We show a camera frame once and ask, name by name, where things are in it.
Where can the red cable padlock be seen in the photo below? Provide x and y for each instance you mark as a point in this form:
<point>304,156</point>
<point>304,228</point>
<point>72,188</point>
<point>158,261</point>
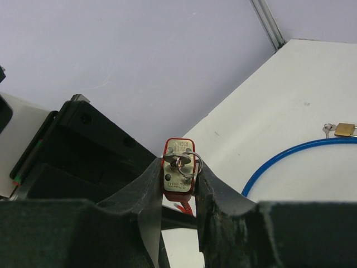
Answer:
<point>175,187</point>

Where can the small silver keys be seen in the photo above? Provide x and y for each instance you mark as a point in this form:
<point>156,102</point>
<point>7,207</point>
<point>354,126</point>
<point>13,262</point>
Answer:
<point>327,128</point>

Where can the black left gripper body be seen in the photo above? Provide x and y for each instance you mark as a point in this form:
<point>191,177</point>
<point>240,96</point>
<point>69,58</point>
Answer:
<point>81,170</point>

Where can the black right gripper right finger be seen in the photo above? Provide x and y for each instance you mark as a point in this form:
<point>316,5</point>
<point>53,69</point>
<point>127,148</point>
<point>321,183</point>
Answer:
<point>234,231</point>

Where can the aluminium frame post right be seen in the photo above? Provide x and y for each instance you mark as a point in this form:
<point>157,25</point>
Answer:
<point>269,24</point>

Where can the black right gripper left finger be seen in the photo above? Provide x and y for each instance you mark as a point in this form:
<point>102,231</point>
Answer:
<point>121,231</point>

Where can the blue cable lock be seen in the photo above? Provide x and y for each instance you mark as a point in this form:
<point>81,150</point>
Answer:
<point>320,169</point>

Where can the small brass padlock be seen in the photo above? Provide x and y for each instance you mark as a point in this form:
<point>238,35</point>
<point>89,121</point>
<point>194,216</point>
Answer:
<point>345,130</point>

